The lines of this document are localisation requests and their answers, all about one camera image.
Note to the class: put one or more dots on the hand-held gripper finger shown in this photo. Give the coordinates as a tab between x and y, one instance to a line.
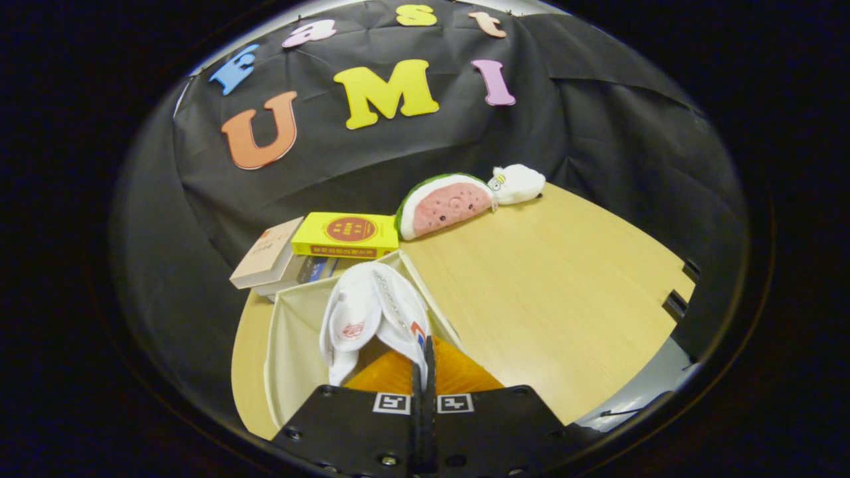
430	431
418	431

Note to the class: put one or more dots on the white canvas shoe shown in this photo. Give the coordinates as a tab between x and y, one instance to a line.
372	312

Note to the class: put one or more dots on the cream fabric storage box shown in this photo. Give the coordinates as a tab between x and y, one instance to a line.
295	345

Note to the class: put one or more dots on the blue book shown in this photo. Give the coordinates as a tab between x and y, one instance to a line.
323	267

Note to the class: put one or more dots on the yellow book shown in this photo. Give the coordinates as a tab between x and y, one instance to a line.
345	232

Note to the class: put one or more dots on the watermelon slice plush toy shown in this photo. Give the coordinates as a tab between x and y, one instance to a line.
445	206

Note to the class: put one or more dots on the white plush toy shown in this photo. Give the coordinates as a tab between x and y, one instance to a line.
521	184

